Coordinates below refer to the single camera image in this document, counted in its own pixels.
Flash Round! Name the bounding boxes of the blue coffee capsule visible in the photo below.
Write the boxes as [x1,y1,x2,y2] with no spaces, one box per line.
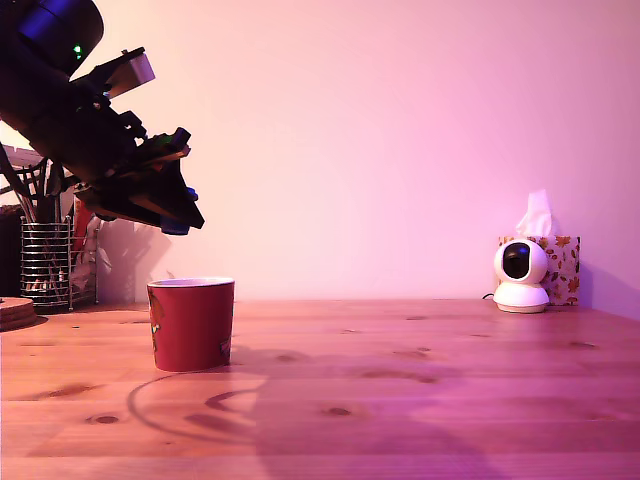
[160,187,200,237]

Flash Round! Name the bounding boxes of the red coffee mug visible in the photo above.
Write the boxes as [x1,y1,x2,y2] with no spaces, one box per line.
[146,277,236,373]

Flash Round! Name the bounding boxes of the black spatula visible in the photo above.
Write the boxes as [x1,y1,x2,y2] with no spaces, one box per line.
[38,172,64,225]

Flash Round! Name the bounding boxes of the dark basket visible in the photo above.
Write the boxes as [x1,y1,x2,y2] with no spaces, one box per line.
[0,204,24,299]

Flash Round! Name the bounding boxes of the round cork trivet stack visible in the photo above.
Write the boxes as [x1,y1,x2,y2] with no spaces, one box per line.
[0,297,37,333]

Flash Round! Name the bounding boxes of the white tissue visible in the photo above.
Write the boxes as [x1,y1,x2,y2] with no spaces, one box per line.
[514,189,555,239]

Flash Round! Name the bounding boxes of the leaf print tissue box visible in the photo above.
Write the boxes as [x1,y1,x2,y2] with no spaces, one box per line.
[497,235,582,308]

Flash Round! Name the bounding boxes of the red handled utensil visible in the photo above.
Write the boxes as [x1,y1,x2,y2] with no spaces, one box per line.
[73,197,97,251]

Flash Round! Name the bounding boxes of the chrome wire utensil rack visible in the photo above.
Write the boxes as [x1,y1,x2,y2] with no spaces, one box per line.
[19,214,100,312]

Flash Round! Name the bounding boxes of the small white round camera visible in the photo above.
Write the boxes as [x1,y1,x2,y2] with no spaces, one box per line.
[493,238,551,315]

